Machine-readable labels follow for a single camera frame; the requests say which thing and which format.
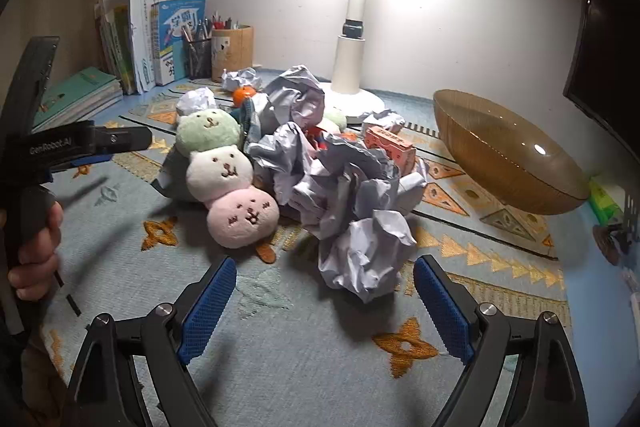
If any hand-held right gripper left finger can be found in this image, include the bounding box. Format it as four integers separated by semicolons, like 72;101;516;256
64;256;237;427

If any stack of teal books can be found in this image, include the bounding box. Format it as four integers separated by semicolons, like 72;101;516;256
31;67;124;132

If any pile of papers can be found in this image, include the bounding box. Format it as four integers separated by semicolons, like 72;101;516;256
247;122;428;303

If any person's left hand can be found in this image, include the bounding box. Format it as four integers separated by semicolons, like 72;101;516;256
9;202;63;301

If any gold ribbed bowl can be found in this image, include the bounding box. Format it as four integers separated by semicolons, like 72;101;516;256
434;89;592;215

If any bunch of pencils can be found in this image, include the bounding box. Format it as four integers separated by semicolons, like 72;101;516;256
180;19;213;42

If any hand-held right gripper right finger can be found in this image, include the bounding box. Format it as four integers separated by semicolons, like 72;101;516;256
413;255;591;427

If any bamboo pen holder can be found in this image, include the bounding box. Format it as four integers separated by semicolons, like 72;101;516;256
211;25;254;82

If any row of green books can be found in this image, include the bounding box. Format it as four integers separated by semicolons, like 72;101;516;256
95;0;136;95

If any three-ball skewer plush toy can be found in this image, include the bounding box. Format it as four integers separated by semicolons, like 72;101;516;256
175;108;281;264

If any pink snack box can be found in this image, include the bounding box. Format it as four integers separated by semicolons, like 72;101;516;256
364;127;417;172

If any patterned blue mat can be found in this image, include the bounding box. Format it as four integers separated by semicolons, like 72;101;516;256
30;67;573;427

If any green tissue packet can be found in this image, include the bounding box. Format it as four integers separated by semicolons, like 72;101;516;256
589;177;626;228

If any black mesh pen holder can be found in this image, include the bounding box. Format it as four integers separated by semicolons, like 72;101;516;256
182;38;213;80

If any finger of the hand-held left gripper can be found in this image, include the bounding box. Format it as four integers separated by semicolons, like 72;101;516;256
47;151;120;182
92;126;153;154

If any large paper ball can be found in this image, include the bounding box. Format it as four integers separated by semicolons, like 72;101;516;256
260;66;326;128

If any blue workbook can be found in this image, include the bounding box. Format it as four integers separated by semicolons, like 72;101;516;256
150;0;207;86

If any dark teal object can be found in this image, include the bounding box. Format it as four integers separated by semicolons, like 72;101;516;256
239;99;258;132

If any bunch of red pens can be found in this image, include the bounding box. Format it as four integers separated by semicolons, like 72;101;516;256
210;11;246;31

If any black monitor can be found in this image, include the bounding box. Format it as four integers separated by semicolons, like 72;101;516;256
562;0;640;148

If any person's left forearm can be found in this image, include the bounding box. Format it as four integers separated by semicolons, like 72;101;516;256
0;302;31;427

